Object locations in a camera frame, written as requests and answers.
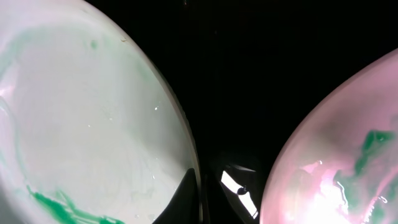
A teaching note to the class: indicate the round black tray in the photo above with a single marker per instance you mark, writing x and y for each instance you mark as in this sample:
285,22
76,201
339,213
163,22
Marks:
246,73

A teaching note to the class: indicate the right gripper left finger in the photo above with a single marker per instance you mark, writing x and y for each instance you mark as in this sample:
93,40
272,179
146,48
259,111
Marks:
184,205

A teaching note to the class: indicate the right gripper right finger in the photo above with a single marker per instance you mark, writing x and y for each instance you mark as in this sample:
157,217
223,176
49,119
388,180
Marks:
242,181

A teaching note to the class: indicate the mint green plate bottom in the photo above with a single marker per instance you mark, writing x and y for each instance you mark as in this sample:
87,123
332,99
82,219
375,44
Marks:
90,130

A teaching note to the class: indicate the pink white plate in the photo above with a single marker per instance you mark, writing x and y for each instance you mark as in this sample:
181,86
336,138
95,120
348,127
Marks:
340,164

